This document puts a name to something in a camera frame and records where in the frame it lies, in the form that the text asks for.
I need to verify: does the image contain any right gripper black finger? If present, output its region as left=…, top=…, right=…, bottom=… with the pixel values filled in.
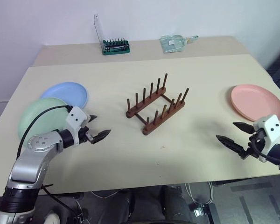
left=233, top=121, right=256, bottom=135
left=216, top=134, right=245, bottom=155

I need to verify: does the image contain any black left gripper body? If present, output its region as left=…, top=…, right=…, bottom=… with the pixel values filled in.
left=78, top=126, right=95, bottom=145

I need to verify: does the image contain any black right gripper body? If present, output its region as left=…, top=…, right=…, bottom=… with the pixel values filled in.
left=239, top=131, right=267, bottom=160

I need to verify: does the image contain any wooden dish rack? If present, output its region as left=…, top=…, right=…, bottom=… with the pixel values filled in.
left=126, top=72, right=190, bottom=136

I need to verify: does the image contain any pink red plate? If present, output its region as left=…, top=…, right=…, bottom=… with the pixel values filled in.
left=230, top=84, right=280, bottom=122

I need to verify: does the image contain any light blue plate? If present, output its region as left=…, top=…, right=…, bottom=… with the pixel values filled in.
left=40, top=81, right=89, bottom=109

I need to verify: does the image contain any light green plate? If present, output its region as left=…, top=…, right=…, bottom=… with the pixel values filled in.
left=17, top=97, right=70, bottom=149

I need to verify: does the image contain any green screwdriver bit set case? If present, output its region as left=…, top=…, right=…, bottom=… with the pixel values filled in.
left=93, top=13, right=131, bottom=56

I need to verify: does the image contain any black power adapter box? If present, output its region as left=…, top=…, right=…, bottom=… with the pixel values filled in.
left=189, top=203, right=219, bottom=224

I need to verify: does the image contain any dark rounded shape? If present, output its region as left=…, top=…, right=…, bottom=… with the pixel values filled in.
left=127, top=186, right=165, bottom=224
left=163, top=185, right=192, bottom=224

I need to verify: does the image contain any clear plastic bag packet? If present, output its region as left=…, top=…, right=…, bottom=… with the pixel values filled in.
left=159, top=34, right=199, bottom=55

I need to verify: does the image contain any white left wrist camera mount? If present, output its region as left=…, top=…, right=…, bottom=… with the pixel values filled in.
left=65, top=106, right=91, bottom=146

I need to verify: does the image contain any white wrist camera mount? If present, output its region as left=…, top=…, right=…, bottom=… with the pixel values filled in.
left=65, top=106, right=91, bottom=146
left=252, top=114, right=280, bottom=163

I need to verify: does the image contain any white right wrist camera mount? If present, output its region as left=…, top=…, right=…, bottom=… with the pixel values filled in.
left=252, top=114, right=280, bottom=163

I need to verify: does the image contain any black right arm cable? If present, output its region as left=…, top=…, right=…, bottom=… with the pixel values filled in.
left=248, top=131, right=280, bottom=165

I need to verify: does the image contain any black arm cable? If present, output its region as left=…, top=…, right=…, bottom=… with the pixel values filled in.
left=16, top=105, right=73, bottom=161
left=248, top=131, right=280, bottom=165

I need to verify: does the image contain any thin white cable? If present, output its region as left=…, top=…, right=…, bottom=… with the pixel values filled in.
left=185, top=182, right=215, bottom=206

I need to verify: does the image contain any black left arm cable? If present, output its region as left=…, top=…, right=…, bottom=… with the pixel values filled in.
left=16, top=105, right=73, bottom=161

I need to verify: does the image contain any thin black cable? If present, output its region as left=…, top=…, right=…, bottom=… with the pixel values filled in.
left=41, top=183, right=85, bottom=221

